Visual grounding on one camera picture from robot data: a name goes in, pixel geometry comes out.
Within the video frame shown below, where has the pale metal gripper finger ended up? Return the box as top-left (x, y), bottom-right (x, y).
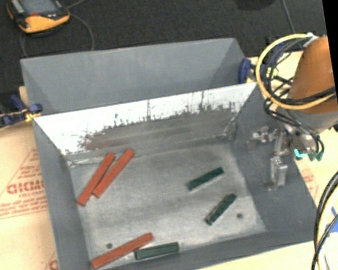
top-left (261, 154), bottom-right (292, 192)
top-left (245, 124), bottom-right (283, 148)

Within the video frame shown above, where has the grey metal bin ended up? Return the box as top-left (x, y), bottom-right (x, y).
top-left (19, 16), bottom-right (326, 270)

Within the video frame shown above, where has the red-brown flat block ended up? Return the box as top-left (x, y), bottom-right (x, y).
top-left (87, 232), bottom-right (158, 270)
top-left (70, 151), bottom-right (124, 208)
top-left (86, 148), bottom-right (142, 200)

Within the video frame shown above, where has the dark green flat block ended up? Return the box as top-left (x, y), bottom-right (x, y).
top-left (201, 192), bottom-right (242, 227)
top-left (184, 166), bottom-right (228, 193)
top-left (132, 240), bottom-right (181, 261)

